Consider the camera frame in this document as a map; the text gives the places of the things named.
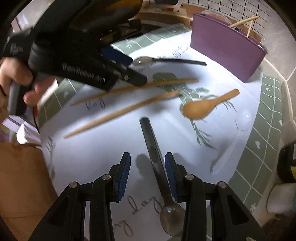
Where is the black handled spoon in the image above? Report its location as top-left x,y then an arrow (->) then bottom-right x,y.
139,117 -> 185,237
132,56 -> 207,66

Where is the wooden chopstick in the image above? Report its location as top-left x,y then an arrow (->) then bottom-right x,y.
246,20 -> 254,38
228,16 -> 259,28
64,90 -> 180,138
70,78 -> 199,106

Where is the wooden spoon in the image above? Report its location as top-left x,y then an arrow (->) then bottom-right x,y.
183,89 -> 240,120

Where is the white plastic spoon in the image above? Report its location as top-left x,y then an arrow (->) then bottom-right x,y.
211,109 -> 252,175

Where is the person's left hand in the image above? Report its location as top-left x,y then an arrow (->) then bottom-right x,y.
1,57 -> 55,115

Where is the white green printed mat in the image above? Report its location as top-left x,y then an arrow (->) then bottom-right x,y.
38,25 -> 282,240

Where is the purple utensil holder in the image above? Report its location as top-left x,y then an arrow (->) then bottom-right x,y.
190,13 -> 267,83

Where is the patterned plate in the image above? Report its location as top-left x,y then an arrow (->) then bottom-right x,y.
201,10 -> 231,24

